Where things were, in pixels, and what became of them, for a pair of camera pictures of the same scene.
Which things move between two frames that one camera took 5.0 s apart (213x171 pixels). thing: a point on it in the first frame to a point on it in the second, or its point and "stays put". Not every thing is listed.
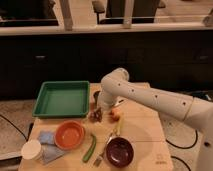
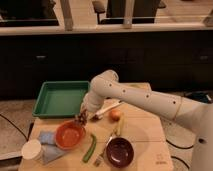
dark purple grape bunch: [96, 115] to [82, 118]
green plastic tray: [63, 98] stays put
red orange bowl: [69, 134] stays put
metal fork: [98, 159] stays put
